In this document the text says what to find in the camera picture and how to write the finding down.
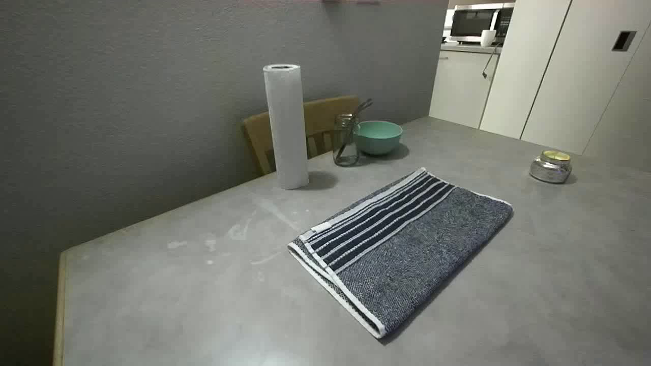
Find dark blue striped towel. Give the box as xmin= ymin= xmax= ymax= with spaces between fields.
xmin=290 ymin=169 xmax=513 ymax=340

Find white paper towel roll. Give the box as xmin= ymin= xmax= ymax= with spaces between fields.
xmin=263 ymin=63 xmax=309 ymax=189

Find glass jar with utensils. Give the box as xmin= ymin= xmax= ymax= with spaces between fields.
xmin=333 ymin=100 xmax=373 ymax=166

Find teal green bowl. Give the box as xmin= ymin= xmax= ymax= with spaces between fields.
xmin=357 ymin=120 xmax=402 ymax=157

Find black microwave oven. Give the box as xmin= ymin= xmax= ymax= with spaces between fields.
xmin=450 ymin=2 xmax=515 ymax=44

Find white cup on counter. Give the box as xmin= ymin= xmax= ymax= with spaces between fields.
xmin=480 ymin=28 xmax=497 ymax=47

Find small metal tin yellow lid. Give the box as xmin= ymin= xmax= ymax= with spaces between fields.
xmin=529 ymin=151 xmax=572 ymax=184

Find white kitchen cabinets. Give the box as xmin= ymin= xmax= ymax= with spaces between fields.
xmin=429 ymin=0 xmax=651 ymax=170

